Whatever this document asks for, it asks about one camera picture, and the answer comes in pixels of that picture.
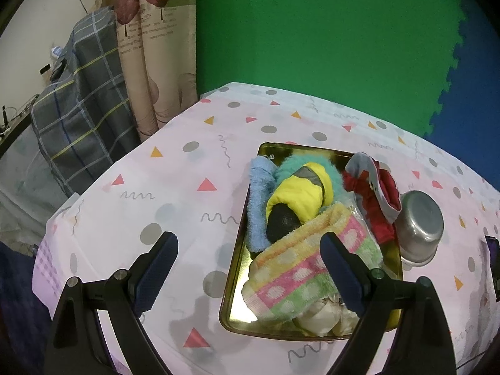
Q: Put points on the teal fuzzy scrunchie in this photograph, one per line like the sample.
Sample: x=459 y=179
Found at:
x=297 y=162

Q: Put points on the red and gold tin box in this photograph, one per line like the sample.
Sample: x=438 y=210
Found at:
x=238 y=281

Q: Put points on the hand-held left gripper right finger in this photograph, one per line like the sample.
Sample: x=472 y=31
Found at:
x=343 y=277

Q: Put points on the pink patterned tablecloth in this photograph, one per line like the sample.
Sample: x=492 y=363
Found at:
x=136 y=187

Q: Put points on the red and grey cloth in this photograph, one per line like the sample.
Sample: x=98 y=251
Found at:
x=371 y=211

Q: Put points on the small blue white bottle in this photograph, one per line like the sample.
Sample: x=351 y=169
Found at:
x=56 y=51

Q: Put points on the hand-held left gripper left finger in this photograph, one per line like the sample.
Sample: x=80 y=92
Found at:
x=156 y=275

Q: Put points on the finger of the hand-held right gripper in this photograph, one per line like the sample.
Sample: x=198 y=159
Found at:
x=494 y=250

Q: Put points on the cream scrunchie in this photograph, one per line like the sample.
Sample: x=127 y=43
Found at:
x=320 y=318

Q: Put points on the light blue fuzzy scrunchie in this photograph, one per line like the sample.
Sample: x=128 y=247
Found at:
x=258 y=211

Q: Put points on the green foam mat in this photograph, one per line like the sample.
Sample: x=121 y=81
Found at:
x=312 y=27

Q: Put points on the light grey sheet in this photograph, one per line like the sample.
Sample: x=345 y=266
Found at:
x=23 y=187

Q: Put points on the beige printed curtain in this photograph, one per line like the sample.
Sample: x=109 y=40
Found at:
x=164 y=66

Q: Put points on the grey plaid cloth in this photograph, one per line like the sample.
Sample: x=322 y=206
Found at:
x=86 y=105

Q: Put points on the pink green striped towel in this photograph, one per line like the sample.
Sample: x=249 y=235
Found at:
x=297 y=273

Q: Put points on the blue foam mat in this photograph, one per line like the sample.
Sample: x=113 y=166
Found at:
x=480 y=105

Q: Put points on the dark blue cloth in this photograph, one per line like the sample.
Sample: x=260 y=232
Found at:
x=15 y=312

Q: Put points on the stainless steel bowl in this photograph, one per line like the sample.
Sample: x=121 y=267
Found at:
x=420 y=222

